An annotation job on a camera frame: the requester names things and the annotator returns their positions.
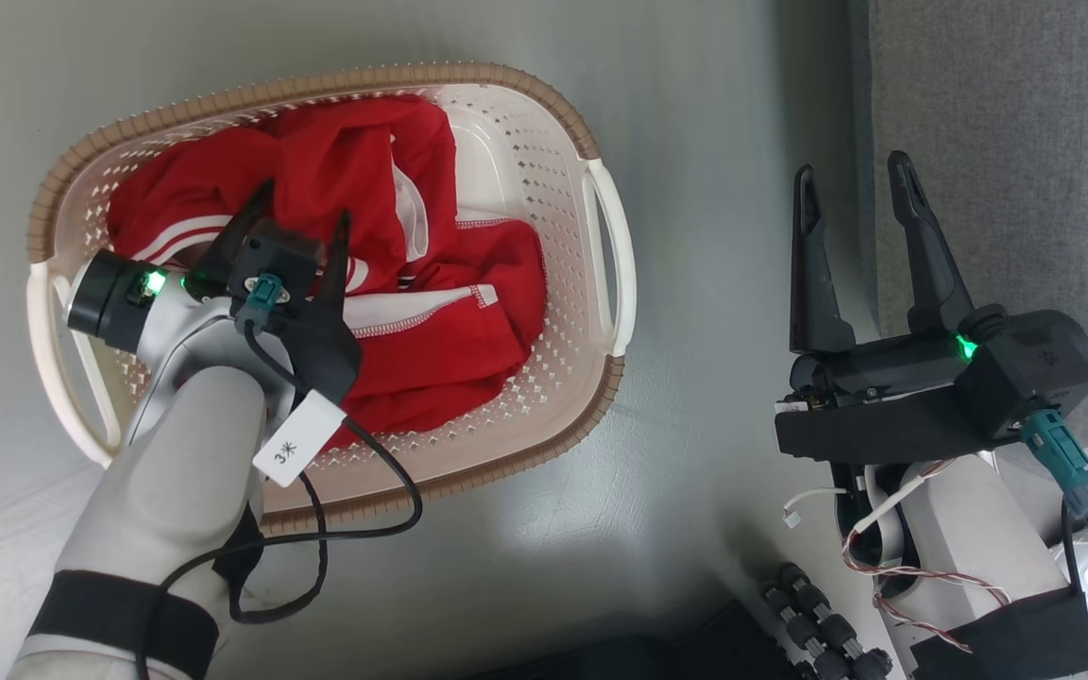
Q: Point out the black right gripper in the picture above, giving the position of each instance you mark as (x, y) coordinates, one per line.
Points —
(875, 416)

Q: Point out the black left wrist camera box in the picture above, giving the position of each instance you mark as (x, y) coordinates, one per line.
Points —
(280, 253)

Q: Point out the grey fabric sofa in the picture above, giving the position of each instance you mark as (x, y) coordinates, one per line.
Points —
(1026, 113)

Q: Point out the red white-trimmed garment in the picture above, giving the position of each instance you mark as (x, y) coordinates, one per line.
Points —
(440, 349)

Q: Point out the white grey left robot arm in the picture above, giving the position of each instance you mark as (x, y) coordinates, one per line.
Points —
(176, 472)

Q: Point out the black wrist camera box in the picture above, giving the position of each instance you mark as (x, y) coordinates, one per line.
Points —
(1035, 368)
(280, 253)

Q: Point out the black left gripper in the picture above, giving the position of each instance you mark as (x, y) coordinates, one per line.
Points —
(327, 359)

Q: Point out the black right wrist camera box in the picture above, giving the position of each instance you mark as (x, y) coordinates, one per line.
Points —
(1035, 368)

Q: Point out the white basket brown rim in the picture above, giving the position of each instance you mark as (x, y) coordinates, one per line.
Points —
(544, 170)

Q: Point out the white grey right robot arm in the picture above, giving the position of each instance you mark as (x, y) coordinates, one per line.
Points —
(978, 538)

